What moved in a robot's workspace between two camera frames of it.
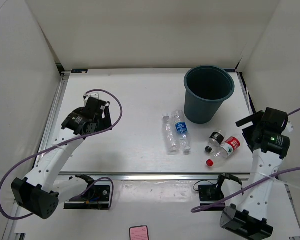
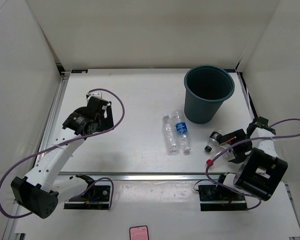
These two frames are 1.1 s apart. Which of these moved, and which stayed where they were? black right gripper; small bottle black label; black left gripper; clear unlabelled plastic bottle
Moved: black right gripper
Stayed: small bottle black label; black left gripper; clear unlabelled plastic bottle
